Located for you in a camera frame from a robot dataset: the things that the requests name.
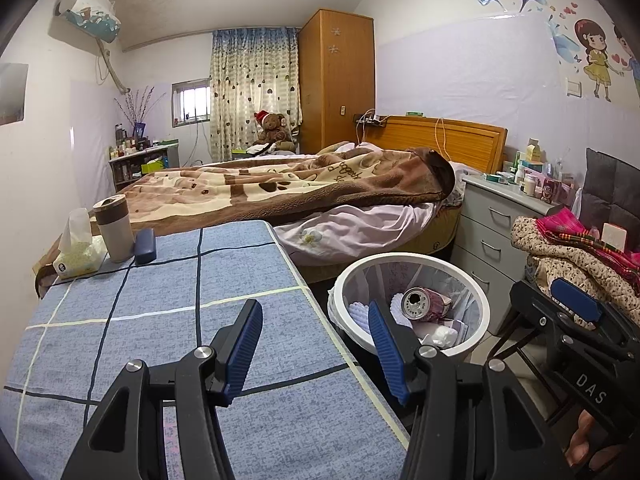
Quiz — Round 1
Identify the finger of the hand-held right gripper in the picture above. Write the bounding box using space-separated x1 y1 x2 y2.
509 280 576 333
550 276 640 356

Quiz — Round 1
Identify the covered air conditioner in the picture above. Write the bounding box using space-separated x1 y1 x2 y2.
54 0 122 43

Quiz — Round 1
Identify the white brown tumbler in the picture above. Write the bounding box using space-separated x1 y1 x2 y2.
92 193 135 263

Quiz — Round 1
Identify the white mesh trash bin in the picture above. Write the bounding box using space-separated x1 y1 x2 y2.
327 253 491 363

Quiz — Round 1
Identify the vase with dry branches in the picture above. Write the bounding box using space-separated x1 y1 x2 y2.
114 86 156 138

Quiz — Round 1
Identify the heart print curtain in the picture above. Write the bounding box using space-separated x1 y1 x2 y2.
209 26 303 163

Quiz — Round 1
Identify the small milk carton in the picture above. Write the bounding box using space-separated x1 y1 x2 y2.
522 137 546 163

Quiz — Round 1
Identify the blue plaid tablecloth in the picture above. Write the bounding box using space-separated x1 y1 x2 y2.
2 219 411 480

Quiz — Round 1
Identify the brown teddy bear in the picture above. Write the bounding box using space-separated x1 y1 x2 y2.
254 110 296 152

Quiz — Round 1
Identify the dark blue glasses case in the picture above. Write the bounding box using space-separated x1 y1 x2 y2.
134 227 158 265

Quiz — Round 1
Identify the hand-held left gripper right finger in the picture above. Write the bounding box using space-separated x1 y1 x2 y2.
367 300 576 480

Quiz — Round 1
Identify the cartoon couple wall sticker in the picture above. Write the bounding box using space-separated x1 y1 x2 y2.
570 17 640 103

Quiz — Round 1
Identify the cluttered side shelf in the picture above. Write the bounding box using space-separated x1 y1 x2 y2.
108 141 181 186

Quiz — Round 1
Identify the brown printed blanket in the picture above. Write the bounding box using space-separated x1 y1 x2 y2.
32 141 456 301

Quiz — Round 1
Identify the pink bed sheet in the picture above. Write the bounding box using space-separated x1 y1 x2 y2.
274 142 483 268

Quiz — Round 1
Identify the person's right hand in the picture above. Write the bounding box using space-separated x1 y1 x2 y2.
564 407 626 467

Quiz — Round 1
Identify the red drink can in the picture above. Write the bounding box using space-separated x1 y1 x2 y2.
400 287 453 322

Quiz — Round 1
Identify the wall mirror panel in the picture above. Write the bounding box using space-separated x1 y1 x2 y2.
0 62 29 126

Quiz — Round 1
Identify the grey chair cushion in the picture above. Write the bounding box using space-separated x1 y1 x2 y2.
580 147 640 256

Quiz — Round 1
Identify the grey nightstand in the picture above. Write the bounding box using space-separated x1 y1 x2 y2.
450 174 566 336

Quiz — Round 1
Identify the wooden headboard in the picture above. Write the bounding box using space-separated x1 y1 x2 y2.
362 115 508 176

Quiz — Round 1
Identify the yellow tissue pack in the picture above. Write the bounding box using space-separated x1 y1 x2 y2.
52 207 108 281

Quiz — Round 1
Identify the pink plaid cloth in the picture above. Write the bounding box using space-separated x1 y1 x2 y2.
537 210 640 281

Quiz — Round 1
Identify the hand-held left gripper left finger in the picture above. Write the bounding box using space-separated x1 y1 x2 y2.
60 298 264 480

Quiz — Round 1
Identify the white box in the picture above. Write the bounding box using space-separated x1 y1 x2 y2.
600 222 628 253

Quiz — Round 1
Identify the wooden wardrobe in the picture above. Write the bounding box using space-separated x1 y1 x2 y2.
298 8 377 153

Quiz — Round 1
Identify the air conditioner pipe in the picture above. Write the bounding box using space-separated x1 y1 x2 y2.
95 37 132 96

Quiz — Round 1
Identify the barred window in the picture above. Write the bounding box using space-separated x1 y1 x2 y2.
171 79 211 127

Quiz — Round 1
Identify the floral quilted cloth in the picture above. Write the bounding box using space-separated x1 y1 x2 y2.
510 216 640 326

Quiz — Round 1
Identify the red printed box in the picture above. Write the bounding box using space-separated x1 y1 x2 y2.
542 176 573 206

